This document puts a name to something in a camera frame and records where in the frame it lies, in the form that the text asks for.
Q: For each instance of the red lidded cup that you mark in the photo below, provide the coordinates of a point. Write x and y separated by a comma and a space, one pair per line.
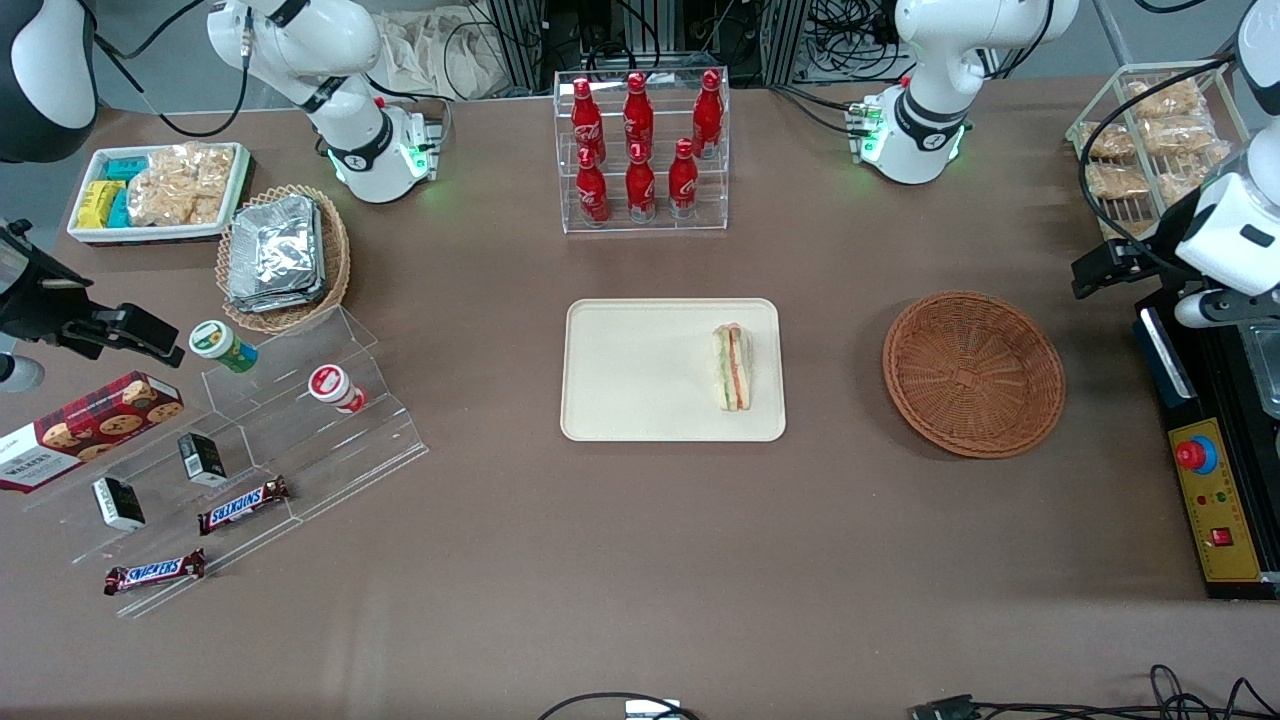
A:
335, 388

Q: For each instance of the clear bag of crackers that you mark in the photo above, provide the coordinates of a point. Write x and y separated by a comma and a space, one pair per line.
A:
180, 185

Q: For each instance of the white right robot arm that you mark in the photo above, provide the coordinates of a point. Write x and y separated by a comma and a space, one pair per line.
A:
345, 150

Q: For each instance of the round brown wicker basket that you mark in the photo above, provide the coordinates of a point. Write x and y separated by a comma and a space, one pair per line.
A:
975, 375

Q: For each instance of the yellow snack pack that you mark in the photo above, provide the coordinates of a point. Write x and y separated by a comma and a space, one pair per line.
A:
97, 205

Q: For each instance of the silver foil packs stack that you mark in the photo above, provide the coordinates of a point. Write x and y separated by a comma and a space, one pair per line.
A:
275, 255

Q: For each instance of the black appliance with yellow panel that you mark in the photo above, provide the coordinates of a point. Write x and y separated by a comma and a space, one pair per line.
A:
1210, 500

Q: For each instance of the Snickers chocolate bar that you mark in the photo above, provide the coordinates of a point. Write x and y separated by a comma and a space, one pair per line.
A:
243, 505
155, 572

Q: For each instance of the red tartan cookie box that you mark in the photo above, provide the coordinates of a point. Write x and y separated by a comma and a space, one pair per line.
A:
90, 430

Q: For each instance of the triangular ham lettuce sandwich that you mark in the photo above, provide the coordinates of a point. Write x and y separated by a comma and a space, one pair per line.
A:
732, 368

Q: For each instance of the oval tan wicker basket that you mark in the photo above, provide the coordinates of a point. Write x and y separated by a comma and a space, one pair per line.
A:
335, 255

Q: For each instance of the small black carton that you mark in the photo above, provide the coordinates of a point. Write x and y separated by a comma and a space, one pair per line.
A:
118, 503
203, 458

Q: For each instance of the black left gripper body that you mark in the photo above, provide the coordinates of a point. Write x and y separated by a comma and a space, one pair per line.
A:
1157, 241

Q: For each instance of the teal snack pack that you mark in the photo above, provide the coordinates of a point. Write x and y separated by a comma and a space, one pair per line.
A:
125, 169
120, 210

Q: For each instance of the clear metal insert pan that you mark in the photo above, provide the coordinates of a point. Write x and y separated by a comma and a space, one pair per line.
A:
1265, 370

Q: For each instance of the small white plug box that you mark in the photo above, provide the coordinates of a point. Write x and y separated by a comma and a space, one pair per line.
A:
652, 709

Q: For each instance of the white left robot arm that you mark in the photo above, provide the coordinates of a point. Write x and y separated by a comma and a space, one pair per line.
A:
930, 110

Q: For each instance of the clear acrylic stepped stand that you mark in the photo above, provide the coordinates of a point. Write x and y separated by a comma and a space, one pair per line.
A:
330, 450

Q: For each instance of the green lidded cup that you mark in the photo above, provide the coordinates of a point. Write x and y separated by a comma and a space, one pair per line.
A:
222, 345

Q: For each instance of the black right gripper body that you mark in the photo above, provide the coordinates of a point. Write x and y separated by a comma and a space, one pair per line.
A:
42, 298

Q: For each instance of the red cola bottle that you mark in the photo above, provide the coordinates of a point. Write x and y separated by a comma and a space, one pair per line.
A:
638, 115
708, 115
641, 190
683, 185
592, 195
586, 115

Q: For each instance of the bagged fried snack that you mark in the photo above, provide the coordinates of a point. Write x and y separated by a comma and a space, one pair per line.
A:
1108, 141
1185, 182
1185, 137
1165, 98
1130, 229
1118, 182

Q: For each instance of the beige crumpled cloth bag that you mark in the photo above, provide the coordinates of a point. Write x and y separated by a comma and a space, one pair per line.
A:
440, 55

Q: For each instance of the beige plastic tray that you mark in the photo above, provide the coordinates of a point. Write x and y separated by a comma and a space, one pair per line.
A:
640, 370

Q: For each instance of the clear acrylic bottle rack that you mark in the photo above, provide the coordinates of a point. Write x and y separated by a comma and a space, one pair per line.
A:
660, 228

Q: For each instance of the white rectangular snack tray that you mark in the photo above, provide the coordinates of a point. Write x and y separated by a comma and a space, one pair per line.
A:
90, 235

